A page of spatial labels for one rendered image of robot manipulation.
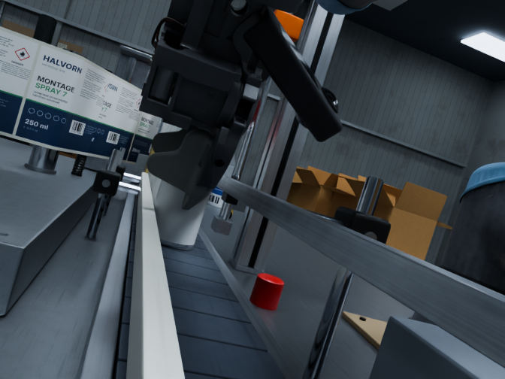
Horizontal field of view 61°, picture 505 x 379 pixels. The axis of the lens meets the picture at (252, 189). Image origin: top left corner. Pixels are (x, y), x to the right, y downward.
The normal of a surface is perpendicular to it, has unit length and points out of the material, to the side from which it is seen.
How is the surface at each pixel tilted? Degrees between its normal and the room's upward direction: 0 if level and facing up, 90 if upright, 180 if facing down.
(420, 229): 91
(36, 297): 0
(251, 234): 90
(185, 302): 0
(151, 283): 0
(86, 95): 90
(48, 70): 90
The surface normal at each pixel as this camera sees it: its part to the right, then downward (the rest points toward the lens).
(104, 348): 0.30, -0.95
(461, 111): 0.21, 0.10
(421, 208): 0.25, 0.30
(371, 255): -0.92, -0.28
